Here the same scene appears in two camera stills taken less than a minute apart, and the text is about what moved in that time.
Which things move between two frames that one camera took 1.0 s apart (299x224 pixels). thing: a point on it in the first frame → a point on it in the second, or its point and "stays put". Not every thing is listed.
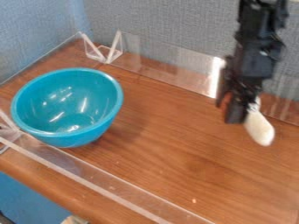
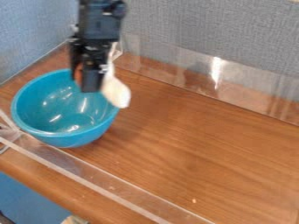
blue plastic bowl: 65,106 stays put
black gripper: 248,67 → 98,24
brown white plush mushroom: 256,125 → 113,87
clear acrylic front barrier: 125,190 stays put
